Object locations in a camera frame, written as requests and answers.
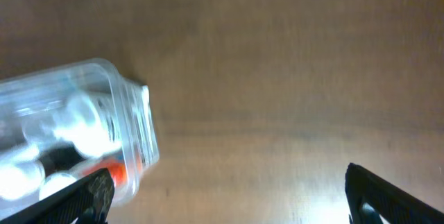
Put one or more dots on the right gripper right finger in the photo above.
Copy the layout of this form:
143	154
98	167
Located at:
372	199

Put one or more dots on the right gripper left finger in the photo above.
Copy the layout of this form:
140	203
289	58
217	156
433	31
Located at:
86	201

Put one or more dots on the black bottle white cap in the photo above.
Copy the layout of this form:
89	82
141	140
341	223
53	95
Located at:
19	179

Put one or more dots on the orange tube white cap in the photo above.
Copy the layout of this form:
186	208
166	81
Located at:
61	179

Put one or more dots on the clear plastic container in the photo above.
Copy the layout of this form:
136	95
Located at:
29	101

